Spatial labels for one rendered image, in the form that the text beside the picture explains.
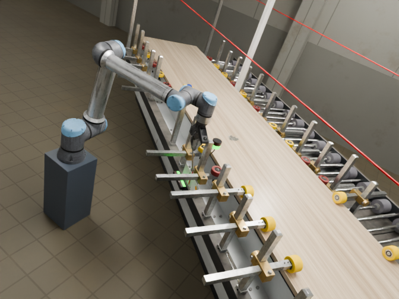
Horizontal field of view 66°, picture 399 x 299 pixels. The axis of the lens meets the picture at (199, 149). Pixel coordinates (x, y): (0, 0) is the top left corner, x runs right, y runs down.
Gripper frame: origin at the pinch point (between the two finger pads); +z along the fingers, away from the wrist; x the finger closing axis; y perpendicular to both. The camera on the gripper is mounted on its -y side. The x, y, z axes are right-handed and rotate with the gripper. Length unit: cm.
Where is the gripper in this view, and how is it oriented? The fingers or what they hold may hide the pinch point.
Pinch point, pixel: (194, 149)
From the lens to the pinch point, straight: 189.1
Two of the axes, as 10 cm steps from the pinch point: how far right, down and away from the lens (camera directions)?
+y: -3.4, -6.1, 7.2
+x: -9.0, -0.2, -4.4
